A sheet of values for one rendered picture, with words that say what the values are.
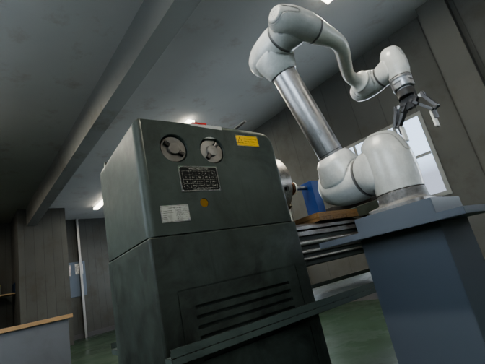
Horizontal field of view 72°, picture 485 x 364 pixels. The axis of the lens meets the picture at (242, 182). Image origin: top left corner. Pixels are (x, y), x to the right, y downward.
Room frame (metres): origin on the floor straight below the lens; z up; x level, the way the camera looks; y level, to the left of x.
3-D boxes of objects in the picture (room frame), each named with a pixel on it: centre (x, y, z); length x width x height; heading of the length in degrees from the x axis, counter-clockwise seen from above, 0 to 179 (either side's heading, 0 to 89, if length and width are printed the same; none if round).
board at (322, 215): (1.76, -0.32, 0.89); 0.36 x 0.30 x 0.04; 38
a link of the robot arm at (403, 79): (1.33, -0.78, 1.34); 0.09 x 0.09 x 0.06
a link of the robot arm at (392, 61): (1.34, -0.77, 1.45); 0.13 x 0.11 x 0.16; 33
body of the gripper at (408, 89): (1.33, -0.78, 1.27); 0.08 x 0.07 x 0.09; 36
